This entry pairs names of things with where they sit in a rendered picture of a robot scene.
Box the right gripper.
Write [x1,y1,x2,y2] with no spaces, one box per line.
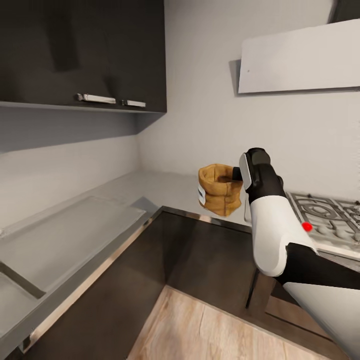
[232,167,243,181]

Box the popcorn bag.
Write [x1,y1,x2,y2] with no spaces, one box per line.
[198,163,244,217]

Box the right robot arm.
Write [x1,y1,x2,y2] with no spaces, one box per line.
[232,147,360,360]

